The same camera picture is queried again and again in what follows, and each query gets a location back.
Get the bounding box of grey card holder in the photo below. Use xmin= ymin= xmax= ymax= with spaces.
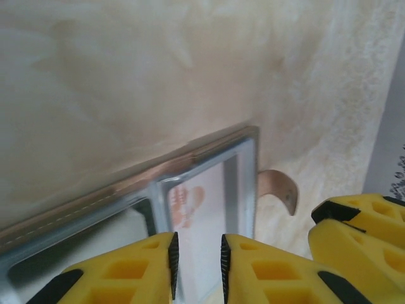
xmin=0 ymin=125 xmax=300 ymax=304

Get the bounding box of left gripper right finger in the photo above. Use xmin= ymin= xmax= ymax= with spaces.
xmin=220 ymin=233 xmax=375 ymax=304

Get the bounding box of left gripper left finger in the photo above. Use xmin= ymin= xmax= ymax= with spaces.
xmin=25 ymin=231 xmax=180 ymax=304

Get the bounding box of white card with orange print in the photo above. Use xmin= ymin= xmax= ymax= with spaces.
xmin=158 ymin=160 xmax=241 ymax=303

